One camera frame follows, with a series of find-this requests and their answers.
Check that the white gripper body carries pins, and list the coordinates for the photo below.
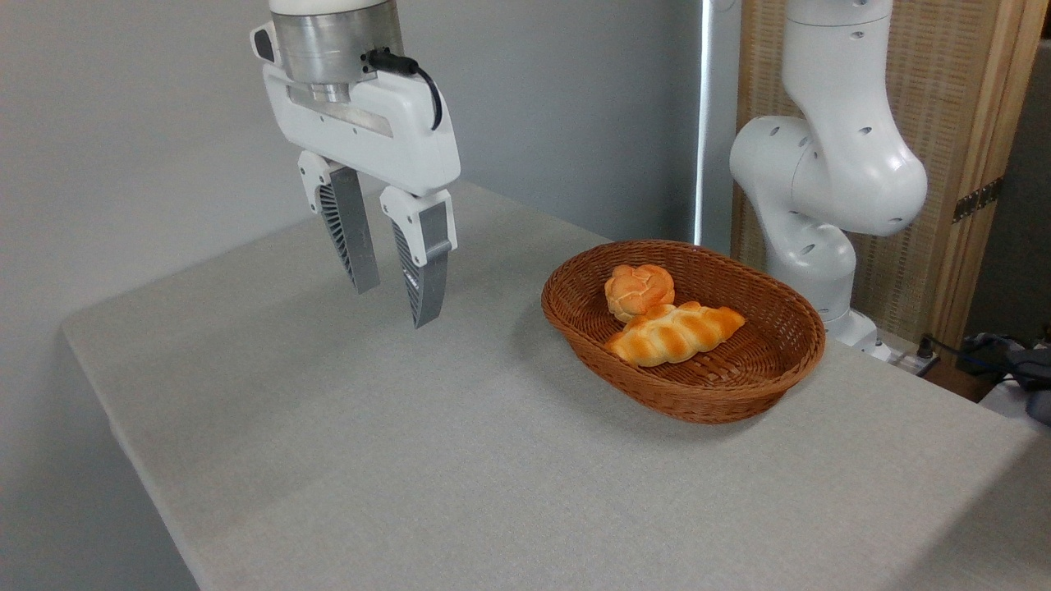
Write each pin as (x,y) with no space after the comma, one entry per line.
(386,139)

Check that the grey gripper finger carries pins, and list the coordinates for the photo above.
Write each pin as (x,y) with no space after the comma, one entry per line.
(353,230)
(431,246)

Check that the long braided bread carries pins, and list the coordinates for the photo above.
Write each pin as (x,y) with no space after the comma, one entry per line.
(673,332)

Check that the round bread roll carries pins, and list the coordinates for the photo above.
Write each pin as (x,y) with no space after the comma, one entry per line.
(636,283)

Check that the brown wicker basket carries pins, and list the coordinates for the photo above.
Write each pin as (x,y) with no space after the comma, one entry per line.
(722,394)

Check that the grey fabric tablecloth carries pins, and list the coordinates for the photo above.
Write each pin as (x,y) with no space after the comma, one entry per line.
(328,509)

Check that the white power strip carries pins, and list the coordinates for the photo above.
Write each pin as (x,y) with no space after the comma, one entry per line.
(907,359)

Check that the wooden rattan folding screen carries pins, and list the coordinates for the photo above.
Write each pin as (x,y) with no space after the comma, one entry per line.
(952,82)

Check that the dark metal hinge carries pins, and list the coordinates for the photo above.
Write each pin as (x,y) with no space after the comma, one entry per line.
(977,199)

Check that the dark grey bag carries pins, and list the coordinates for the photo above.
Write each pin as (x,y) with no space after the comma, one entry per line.
(1030,369)

